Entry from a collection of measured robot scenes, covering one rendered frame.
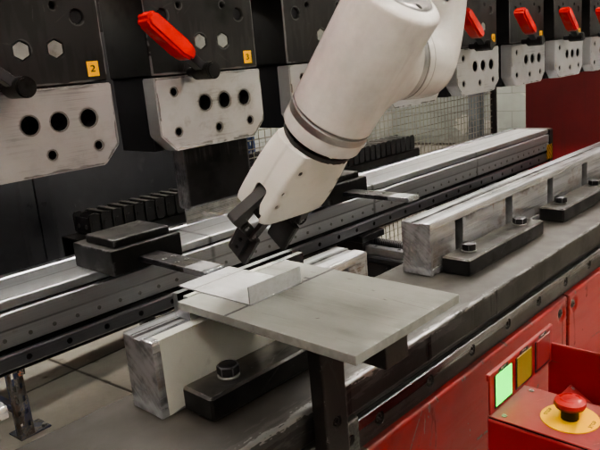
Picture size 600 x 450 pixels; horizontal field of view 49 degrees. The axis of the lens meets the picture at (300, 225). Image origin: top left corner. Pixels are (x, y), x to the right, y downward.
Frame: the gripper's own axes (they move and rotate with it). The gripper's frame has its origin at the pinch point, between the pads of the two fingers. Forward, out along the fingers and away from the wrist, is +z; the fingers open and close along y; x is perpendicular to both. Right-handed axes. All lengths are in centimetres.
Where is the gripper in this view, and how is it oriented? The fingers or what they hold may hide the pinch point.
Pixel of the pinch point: (262, 237)
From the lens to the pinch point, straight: 75.2
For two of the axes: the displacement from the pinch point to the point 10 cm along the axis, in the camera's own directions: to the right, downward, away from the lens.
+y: -6.8, 2.3, -6.9
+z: -4.0, 6.7, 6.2
